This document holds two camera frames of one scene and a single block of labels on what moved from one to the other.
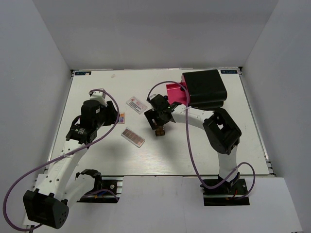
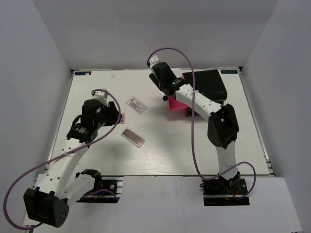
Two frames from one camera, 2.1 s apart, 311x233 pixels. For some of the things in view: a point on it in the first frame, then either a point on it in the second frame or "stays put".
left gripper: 112,115 stays put
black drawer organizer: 206,88 stays put
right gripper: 150,115 -> 153,77
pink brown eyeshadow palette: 132,137 stays put
